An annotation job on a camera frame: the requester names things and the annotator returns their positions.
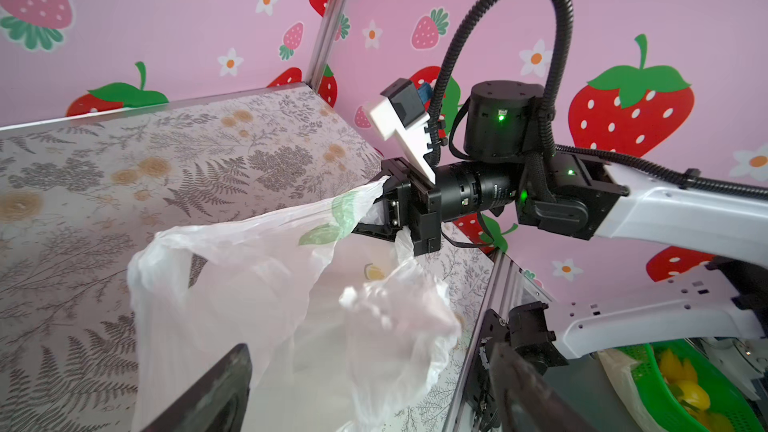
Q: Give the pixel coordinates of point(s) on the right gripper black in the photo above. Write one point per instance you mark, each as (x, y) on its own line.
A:
(408, 201)

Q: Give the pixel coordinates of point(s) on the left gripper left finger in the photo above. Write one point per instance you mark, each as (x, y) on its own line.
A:
(216, 402)

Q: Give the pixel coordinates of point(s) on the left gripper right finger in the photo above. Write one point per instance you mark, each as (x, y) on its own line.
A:
(525, 402)

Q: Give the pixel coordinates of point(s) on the white lemon print plastic bag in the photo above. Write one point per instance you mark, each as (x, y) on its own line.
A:
(343, 330)

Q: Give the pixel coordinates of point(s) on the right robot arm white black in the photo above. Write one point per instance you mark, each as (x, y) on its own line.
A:
(510, 157)

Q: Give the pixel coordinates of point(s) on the green plastic basket outside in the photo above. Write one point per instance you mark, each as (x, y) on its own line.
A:
(679, 389)

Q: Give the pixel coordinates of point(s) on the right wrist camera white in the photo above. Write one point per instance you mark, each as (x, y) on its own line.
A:
(399, 113)

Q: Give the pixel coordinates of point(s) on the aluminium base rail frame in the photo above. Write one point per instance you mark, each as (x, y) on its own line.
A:
(473, 406)

